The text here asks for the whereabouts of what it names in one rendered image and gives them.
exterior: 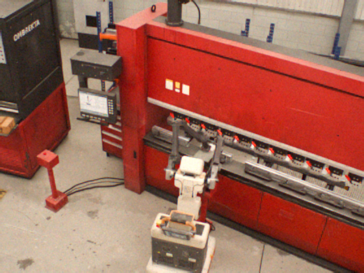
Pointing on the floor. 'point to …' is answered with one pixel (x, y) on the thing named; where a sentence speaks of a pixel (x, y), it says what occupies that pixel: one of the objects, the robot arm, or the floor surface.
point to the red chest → (110, 137)
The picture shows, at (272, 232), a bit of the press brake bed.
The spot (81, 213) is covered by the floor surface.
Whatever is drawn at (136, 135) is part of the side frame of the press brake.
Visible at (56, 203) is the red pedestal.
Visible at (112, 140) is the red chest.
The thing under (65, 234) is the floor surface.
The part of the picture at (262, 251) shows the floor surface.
